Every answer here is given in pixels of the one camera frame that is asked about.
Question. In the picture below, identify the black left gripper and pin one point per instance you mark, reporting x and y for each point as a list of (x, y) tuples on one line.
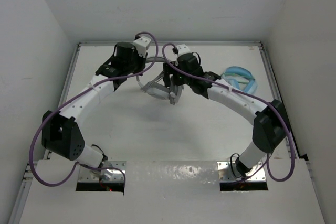
[(140, 59)]

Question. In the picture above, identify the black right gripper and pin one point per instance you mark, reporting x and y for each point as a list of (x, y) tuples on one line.
[(168, 72)]

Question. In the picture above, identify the white grey headphones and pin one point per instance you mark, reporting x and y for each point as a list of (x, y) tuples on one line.
[(159, 91)]

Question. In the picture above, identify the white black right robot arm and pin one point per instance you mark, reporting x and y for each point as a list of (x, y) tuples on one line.
[(269, 119)]

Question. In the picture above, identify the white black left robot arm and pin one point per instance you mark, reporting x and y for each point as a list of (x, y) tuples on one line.
[(62, 134)]

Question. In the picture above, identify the light blue headphones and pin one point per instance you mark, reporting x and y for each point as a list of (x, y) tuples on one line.
[(241, 79)]

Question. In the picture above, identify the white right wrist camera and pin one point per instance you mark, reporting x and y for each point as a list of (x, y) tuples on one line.
[(180, 50)]

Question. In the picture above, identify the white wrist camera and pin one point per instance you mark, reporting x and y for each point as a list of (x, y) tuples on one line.
[(180, 50), (142, 45)]

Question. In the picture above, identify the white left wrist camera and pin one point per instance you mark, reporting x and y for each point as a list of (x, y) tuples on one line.
[(142, 45)]

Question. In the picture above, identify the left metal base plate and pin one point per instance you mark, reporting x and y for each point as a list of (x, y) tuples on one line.
[(113, 173)]

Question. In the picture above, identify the metal base plate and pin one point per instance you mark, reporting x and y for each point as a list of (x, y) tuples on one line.
[(113, 173), (228, 173)]

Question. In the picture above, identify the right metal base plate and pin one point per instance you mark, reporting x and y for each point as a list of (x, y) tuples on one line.
[(228, 173)]

